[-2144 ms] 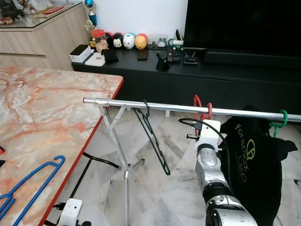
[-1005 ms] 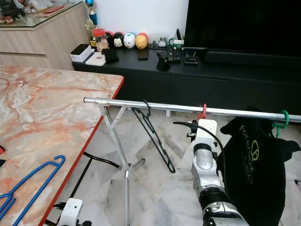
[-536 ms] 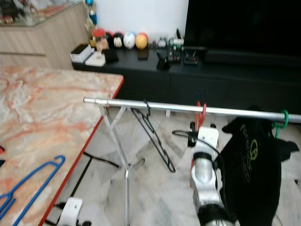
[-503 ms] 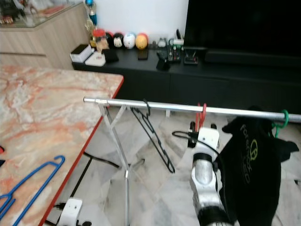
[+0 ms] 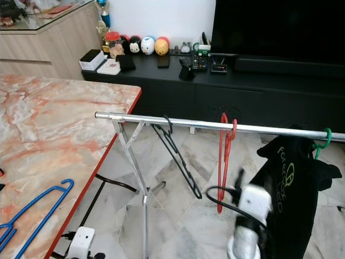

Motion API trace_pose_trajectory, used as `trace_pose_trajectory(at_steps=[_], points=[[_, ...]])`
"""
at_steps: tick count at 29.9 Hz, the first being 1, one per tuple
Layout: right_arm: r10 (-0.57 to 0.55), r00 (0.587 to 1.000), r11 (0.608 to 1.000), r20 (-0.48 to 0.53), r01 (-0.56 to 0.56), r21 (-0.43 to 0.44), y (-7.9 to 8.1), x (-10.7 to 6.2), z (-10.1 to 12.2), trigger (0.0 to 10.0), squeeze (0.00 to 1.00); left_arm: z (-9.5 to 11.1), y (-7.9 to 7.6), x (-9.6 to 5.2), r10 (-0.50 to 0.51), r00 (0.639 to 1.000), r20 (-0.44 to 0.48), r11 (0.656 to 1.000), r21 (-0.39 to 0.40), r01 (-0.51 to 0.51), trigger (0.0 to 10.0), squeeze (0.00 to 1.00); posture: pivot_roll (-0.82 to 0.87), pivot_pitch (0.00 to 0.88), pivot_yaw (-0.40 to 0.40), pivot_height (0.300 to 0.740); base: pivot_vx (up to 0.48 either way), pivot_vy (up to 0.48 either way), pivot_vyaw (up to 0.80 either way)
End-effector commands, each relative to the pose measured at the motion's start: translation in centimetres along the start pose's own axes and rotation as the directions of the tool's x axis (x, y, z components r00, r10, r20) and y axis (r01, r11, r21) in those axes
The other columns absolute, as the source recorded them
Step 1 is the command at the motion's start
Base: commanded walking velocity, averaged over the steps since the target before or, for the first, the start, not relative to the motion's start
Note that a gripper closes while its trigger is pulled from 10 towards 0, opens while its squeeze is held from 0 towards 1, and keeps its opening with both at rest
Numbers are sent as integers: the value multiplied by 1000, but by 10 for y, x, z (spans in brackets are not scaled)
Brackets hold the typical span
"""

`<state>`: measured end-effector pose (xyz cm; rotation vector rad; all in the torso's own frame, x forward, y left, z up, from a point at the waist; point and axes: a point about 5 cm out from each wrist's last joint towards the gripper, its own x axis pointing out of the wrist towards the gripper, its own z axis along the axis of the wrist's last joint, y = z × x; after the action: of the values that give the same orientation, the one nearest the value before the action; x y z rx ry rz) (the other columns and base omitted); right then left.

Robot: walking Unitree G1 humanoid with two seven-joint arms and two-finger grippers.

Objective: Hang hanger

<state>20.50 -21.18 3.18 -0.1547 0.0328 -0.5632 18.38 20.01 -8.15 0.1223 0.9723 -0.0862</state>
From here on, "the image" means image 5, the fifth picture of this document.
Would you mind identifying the flat red book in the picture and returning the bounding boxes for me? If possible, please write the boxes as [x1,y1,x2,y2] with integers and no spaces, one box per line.
[44,3,76,16]

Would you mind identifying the green circuit board device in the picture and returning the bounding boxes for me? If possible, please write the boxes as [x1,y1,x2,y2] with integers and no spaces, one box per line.
[192,31,212,72]

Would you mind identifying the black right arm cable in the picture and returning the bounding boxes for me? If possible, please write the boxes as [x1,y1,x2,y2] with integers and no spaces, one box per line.
[204,185,270,238]

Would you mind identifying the marble-pattern folding table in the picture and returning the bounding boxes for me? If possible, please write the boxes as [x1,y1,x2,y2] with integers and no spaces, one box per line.
[0,74,143,259]

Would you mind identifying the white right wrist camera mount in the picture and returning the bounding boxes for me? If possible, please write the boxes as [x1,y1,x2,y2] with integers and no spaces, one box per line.
[236,185,272,226]

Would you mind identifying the orange round plush toy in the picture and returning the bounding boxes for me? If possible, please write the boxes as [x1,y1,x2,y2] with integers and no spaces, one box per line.
[154,36,171,57]

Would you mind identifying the blue clothes hanger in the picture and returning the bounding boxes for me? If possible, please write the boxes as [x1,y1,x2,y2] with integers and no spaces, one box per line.
[0,179,75,259]

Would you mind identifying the small black stand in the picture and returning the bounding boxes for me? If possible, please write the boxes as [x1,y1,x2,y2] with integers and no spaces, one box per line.
[118,54,137,71]

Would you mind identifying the black television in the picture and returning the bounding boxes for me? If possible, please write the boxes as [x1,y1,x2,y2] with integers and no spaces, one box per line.
[210,0,345,66]

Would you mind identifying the blue trophy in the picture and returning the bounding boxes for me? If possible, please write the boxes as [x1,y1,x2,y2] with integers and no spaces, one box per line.
[96,0,112,32]

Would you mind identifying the black TV console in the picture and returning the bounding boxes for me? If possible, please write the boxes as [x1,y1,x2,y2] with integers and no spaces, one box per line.
[82,51,345,132]

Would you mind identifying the black floor cable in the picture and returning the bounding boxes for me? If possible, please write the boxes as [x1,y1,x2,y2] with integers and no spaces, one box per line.
[96,177,167,195]

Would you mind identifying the flat white box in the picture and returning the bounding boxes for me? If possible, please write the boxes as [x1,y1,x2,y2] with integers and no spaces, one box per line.
[98,58,122,76]

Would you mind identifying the light wooden cabinet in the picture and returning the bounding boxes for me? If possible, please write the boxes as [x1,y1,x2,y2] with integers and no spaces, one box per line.
[0,0,104,80]

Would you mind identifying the black printed t-shirt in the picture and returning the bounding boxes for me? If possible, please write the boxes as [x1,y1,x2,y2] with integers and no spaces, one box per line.
[257,128,343,259]

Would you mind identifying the red plastic clothes hanger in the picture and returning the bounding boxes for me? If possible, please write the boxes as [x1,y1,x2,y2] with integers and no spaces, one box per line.
[217,113,238,214]

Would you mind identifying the green clothes hanger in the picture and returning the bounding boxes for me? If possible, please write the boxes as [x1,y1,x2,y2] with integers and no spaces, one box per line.
[312,127,333,160]

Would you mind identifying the black wire clothes hanger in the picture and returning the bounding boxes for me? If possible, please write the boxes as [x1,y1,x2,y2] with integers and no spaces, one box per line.
[151,114,203,200]

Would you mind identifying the black round plush toy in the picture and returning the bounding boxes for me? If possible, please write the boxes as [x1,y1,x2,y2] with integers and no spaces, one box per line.
[127,35,143,55]

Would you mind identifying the white round plush toy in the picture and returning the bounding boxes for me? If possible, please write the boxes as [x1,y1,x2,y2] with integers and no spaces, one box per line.
[140,36,156,55]

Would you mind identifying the black phone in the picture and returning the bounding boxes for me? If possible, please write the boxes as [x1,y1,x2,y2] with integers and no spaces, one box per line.
[157,52,171,69]

